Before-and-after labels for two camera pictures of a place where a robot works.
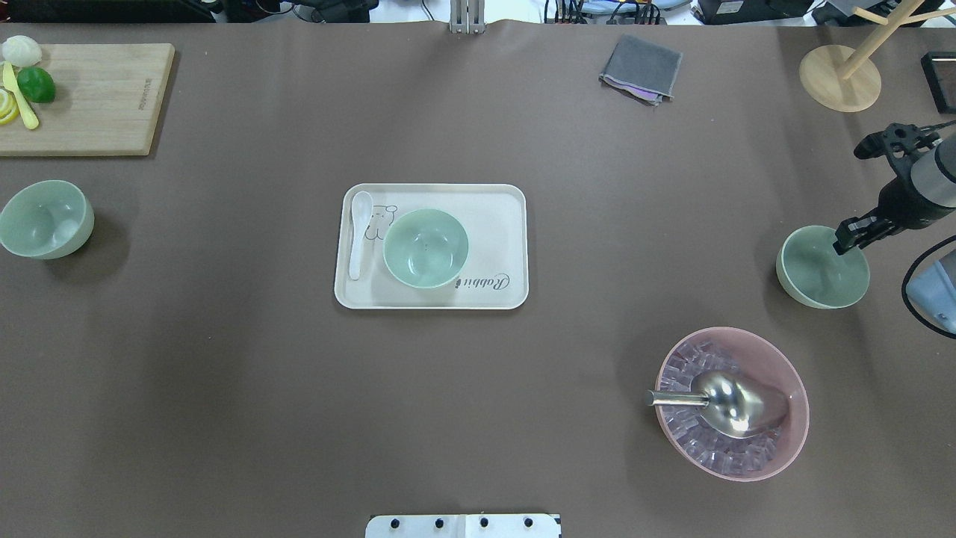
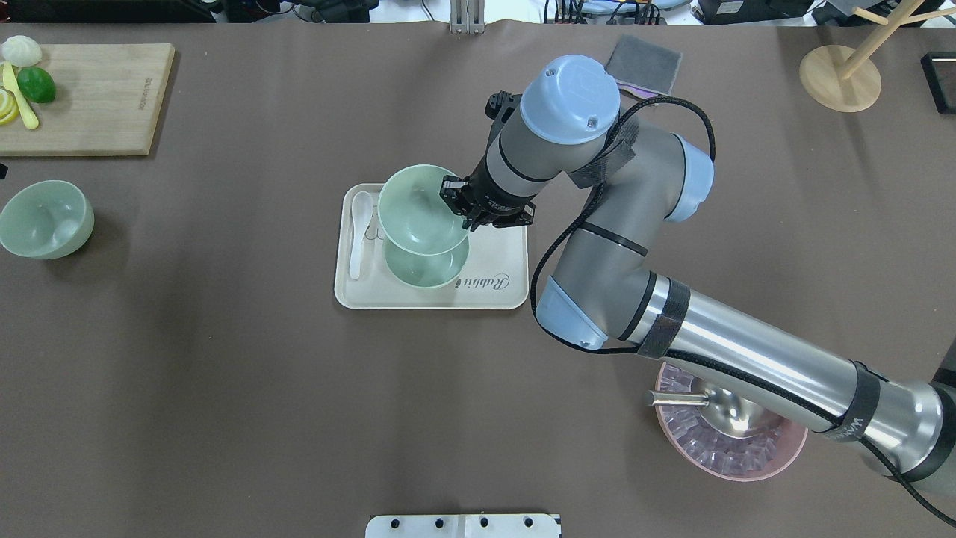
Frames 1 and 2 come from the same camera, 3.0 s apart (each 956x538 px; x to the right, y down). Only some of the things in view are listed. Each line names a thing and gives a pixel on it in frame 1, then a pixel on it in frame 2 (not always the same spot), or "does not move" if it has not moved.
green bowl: (815, 272) to (414, 215)
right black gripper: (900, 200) to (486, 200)
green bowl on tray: (425, 248) does not move
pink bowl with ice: (703, 447) does not move
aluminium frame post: (467, 16) does not move
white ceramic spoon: (362, 208) does not move
